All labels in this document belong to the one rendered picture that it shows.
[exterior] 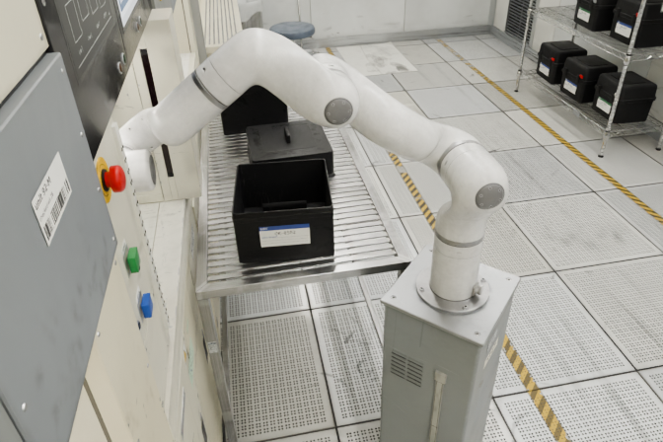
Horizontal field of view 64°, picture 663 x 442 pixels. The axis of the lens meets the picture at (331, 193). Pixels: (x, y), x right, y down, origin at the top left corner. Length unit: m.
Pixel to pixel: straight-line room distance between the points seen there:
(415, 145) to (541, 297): 1.66
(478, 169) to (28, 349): 0.89
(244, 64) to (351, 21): 4.87
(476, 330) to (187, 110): 0.84
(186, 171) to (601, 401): 1.70
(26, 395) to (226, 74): 0.65
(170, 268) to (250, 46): 0.66
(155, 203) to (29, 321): 1.19
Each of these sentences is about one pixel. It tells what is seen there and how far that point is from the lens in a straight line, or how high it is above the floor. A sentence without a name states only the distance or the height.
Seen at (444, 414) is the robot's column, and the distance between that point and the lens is 1.62.
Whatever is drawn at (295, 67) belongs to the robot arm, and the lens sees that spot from 0.98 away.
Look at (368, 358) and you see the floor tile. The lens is 2.28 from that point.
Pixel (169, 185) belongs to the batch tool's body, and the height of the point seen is 0.92.
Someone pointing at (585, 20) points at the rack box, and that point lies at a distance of 4.18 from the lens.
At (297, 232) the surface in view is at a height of 0.86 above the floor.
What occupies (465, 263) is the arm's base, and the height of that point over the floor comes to 0.89.
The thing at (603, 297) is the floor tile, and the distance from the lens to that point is 2.77.
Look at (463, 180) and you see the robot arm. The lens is 1.16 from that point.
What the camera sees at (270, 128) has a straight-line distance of 2.06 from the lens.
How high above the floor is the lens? 1.74
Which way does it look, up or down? 33 degrees down
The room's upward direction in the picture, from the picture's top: 2 degrees counter-clockwise
